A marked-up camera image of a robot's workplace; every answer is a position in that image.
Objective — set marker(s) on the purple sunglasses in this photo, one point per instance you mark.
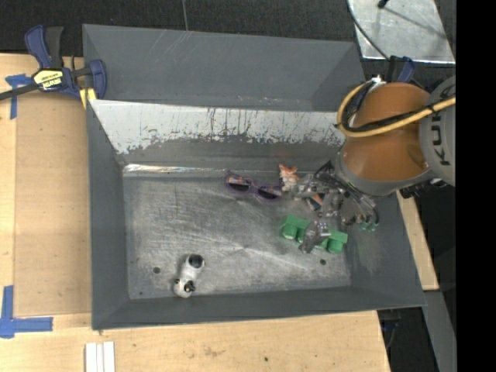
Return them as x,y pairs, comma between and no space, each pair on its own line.
253,187

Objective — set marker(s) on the green toy block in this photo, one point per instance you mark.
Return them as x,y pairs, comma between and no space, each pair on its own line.
292,229

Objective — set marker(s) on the grey metal bin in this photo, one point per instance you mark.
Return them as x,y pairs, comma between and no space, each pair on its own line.
217,231

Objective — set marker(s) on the orange and white toy animal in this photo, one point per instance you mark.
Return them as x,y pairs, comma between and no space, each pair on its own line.
288,176

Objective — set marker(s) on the white and black toy animal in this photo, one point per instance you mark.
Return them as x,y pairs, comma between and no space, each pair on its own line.
189,275

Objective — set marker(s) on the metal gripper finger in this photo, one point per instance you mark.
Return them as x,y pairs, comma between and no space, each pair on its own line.
323,229
308,243

